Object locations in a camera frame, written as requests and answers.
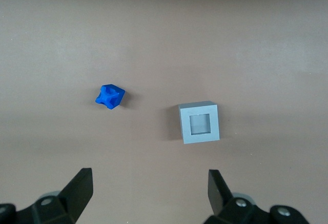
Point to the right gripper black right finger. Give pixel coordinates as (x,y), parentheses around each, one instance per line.
(220,198)

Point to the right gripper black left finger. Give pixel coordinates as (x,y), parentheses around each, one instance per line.
(74,198)

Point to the blue plastic insert part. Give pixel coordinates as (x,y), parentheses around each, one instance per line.
(110,98)

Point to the gray square hollow base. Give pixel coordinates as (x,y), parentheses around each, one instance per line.
(185,126)

